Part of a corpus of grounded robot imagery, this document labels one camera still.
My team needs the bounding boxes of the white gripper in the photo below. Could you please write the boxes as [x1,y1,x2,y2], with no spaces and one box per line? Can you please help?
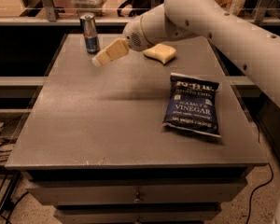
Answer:
[92,14,153,67]

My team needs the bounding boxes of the red bull can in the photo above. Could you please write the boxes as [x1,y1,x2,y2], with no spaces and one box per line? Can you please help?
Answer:
[79,13,100,54]

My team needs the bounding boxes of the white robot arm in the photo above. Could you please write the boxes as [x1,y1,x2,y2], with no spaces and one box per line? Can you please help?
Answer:
[123,0,280,121]

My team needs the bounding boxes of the yellow sponge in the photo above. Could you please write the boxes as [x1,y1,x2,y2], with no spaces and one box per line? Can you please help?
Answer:
[143,44,176,64]

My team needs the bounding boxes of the metal railing shelf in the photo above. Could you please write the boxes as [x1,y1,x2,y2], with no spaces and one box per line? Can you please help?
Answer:
[0,0,280,25]

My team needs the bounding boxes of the blue kettle chips bag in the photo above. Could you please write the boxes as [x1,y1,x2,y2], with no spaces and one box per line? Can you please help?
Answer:
[162,73,220,137]

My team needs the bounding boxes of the grey drawer cabinet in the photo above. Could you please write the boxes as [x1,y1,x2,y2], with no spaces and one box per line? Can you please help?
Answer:
[7,34,267,224]

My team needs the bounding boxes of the black cables left floor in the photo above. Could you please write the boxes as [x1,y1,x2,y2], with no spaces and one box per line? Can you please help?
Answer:
[0,115,29,224]

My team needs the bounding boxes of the black cable right floor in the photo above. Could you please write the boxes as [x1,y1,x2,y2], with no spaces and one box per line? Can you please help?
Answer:
[245,121,274,224]

